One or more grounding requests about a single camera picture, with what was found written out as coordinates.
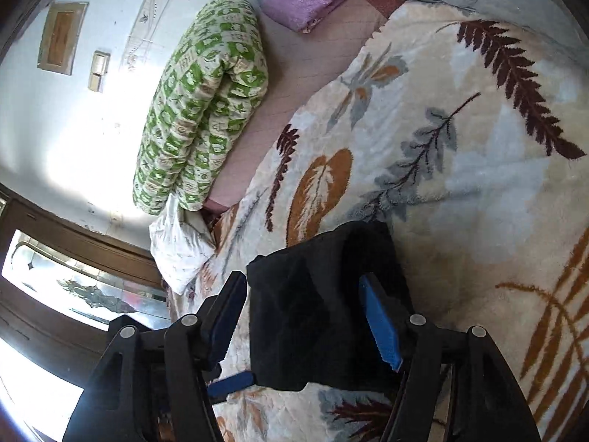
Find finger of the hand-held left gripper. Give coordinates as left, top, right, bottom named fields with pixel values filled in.
left=207, top=372, right=255, bottom=399

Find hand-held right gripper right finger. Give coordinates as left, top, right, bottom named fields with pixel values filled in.
left=358, top=273, right=542, bottom=442

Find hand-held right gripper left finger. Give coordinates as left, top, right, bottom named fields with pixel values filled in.
left=62, top=270, right=249, bottom=442

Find black pants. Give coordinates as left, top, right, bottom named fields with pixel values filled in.
left=246, top=220, right=416, bottom=393

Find white patterned pillow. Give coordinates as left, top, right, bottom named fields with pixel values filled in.
left=149, top=192, right=217, bottom=295

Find leaf print plush blanket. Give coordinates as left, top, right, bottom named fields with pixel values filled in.
left=165, top=0, right=589, bottom=442

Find brown framed glass door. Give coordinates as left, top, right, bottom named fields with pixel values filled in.
left=0, top=183, right=186, bottom=442

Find green checkered folded quilt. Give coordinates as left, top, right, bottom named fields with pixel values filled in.
left=133, top=0, right=270, bottom=216

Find pink bed sheet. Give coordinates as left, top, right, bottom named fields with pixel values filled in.
left=202, top=0, right=406, bottom=213

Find beige wall switch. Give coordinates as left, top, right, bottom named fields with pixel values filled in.
left=87, top=50, right=112, bottom=94

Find framed wall panel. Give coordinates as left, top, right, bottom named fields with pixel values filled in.
left=37, top=2, right=89, bottom=77

